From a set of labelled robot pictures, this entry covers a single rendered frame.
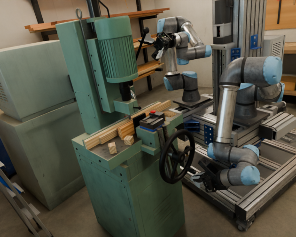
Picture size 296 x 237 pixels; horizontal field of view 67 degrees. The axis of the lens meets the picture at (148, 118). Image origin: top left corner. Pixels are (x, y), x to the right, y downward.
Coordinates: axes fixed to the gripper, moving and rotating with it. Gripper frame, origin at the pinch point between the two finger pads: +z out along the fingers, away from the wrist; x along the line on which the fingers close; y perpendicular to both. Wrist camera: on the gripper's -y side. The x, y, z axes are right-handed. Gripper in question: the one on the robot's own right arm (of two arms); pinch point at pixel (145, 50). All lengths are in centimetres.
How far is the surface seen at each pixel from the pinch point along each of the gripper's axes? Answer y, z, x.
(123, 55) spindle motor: 0.0, 15.2, -0.5
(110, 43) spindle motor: 3.0, 19.3, -7.2
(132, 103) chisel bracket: -22.4, 12.4, 14.6
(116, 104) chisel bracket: -30.2, 15.8, 6.7
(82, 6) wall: -127, -122, -223
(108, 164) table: -29, 42, 35
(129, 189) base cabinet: -46, 34, 49
